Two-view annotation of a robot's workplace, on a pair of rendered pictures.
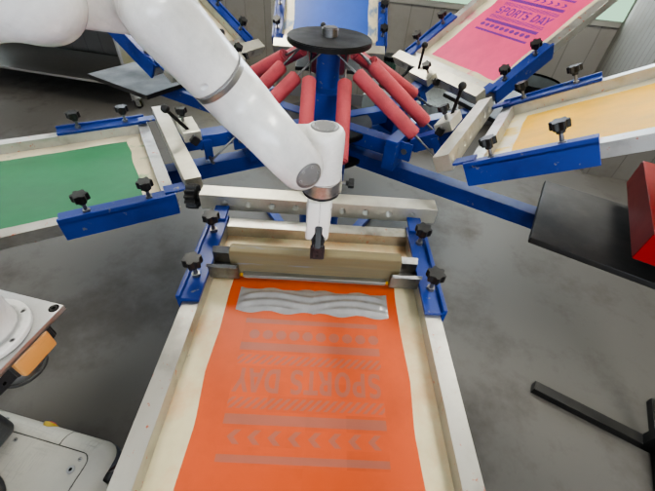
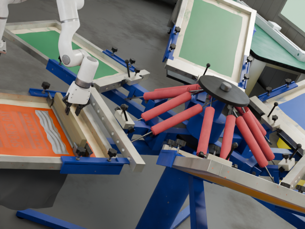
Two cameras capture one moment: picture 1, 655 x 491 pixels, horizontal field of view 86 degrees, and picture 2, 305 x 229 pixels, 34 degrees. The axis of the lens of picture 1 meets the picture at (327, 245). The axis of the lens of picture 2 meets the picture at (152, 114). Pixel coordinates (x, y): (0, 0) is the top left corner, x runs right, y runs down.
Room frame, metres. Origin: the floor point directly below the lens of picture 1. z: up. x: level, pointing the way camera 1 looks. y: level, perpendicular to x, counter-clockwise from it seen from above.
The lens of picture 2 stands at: (-0.35, -1.87, 2.22)
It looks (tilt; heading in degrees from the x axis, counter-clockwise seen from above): 25 degrees down; 54
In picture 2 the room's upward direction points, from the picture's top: 25 degrees clockwise
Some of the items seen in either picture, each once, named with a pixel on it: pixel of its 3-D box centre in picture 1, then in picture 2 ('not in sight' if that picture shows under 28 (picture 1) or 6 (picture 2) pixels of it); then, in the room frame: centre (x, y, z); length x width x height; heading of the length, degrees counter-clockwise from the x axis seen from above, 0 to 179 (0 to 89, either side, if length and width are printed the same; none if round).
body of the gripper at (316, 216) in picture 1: (320, 207); (79, 92); (0.60, 0.02, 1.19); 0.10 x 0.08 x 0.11; 2
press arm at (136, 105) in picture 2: (177, 172); (114, 95); (1.11, 0.58, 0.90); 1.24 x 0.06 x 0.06; 122
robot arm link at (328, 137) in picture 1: (302, 153); (83, 64); (0.58, 0.06, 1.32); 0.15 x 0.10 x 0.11; 124
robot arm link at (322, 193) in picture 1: (322, 180); (85, 81); (0.60, 0.02, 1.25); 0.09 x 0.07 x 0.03; 2
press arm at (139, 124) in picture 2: not in sight; (130, 126); (0.95, 0.04, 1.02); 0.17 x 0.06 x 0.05; 2
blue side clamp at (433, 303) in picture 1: (421, 271); (91, 164); (0.64, -0.25, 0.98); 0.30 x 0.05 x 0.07; 2
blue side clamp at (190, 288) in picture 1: (207, 258); (56, 98); (0.62, 0.30, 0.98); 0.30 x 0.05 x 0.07; 2
